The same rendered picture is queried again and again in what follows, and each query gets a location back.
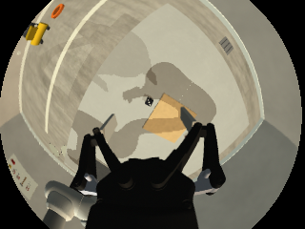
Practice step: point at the tan square mat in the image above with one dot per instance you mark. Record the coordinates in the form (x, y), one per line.
(165, 119)

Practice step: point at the black die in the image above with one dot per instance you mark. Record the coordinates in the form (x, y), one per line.
(149, 101)

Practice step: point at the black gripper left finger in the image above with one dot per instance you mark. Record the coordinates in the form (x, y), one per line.
(85, 179)

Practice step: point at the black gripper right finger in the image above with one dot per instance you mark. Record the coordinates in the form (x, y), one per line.
(212, 176)

